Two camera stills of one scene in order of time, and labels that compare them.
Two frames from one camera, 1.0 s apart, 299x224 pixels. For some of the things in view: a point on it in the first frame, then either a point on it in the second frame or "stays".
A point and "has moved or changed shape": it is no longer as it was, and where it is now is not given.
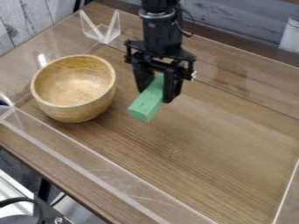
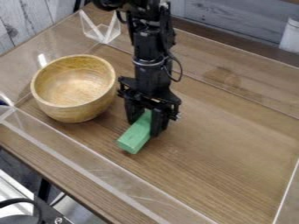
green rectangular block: [150, 100] has moved or changed shape
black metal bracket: [51, 216] stays
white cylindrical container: [289, 42] stays
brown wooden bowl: [72, 87] stays
